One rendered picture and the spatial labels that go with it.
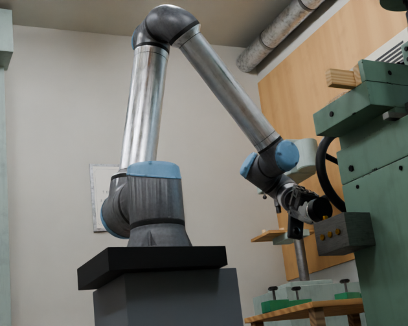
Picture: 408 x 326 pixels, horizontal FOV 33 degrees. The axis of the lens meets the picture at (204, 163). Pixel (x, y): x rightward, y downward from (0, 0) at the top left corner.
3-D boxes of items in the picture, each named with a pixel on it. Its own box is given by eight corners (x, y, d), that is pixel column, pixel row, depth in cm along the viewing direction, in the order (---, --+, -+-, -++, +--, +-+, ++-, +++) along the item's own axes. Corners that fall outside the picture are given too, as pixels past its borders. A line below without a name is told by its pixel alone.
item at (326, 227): (343, 255, 169) (337, 224, 171) (376, 245, 159) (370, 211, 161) (316, 256, 165) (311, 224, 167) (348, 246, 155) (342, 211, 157)
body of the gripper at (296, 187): (297, 191, 207) (287, 182, 219) (290, 217, 208) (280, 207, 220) (320, 196, 208) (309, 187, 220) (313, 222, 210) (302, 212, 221)
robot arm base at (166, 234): (143, 253, 170) (140, 215, 173) (113, 266, 186) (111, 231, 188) (208, 254, 180) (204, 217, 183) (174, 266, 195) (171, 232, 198)
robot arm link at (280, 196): (274, 206, 224) (301, 212, 226) (278, 210, 220) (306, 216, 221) (281, 180, 223) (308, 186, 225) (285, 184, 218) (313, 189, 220)
